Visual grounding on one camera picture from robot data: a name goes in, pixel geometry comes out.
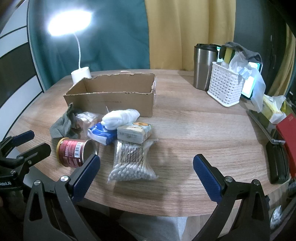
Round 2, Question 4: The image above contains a teal curtain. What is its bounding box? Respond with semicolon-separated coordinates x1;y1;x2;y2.
28;0;151;91

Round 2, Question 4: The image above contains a beige soap box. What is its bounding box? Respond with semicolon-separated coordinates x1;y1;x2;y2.
117;122;153;144

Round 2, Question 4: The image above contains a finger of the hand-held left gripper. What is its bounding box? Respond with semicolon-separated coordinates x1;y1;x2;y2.
0;130;35;154
0;142;52;174

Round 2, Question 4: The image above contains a red book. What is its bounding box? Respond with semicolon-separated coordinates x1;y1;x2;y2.
276;113;296;178

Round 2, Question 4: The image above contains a yellow curtain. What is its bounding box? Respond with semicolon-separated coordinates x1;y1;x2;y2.
269;23;296;96
144;0;235;71

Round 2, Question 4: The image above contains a steel tumbler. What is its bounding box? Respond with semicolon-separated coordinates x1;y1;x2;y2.
193;43;221;91

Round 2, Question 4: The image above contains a blue tissue pack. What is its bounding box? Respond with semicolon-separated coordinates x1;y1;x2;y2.
87;122;118;146

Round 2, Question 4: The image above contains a dark flat tray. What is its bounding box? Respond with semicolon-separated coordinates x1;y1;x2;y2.
246;109;285;144

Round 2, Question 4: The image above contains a yellow bottle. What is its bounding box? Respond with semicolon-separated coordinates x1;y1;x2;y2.
220;46;236;66

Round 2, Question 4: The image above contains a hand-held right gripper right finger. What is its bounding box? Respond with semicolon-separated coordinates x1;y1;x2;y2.
192;153;271;241

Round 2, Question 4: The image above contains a yellow packet in plastic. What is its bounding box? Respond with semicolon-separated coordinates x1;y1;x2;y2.
262;95;287;123

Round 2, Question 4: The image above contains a bag of cotton swabs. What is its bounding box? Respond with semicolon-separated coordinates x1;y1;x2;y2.
107;139;160;184

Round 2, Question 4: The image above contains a white crumpled paper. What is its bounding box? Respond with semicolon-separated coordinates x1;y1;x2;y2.
270;206;283;230

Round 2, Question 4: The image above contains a red can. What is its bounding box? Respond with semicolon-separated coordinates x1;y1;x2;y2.
57;137;99;168

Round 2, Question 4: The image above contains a grey-green sock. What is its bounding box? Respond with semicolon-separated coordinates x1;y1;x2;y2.
50;103;82;139

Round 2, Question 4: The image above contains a white cloth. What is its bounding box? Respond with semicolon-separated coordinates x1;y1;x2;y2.
102;108;141;131

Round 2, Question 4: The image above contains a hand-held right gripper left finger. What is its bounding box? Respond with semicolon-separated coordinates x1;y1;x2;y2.
23;153;102;241

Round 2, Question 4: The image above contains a black case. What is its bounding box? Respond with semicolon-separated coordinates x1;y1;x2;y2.
265;140;290;184

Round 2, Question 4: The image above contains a clear plastic bag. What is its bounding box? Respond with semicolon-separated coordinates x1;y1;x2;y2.
229;52;266;113

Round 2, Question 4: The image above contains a clear plastic snack packet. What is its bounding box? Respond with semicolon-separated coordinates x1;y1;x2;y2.
75;112;104;130

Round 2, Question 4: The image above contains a cardboard box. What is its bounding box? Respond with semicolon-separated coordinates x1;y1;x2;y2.
63;72;156;117

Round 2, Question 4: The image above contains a white desk lamp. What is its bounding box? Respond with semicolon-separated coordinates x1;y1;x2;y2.
47;9;93;85

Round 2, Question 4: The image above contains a grey cloth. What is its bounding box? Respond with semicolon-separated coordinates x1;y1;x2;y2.
225;42;263;64

